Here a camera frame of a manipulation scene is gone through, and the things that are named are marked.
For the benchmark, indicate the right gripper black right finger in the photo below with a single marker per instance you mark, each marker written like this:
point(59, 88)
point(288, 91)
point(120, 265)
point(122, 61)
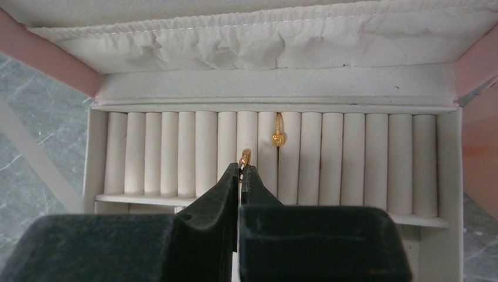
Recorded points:
point(315, 243)

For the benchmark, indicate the pink jewelry box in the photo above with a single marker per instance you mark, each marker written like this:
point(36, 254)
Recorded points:
point(349, 103)

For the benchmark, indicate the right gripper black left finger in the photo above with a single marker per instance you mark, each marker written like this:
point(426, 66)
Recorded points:
point(195, 244)

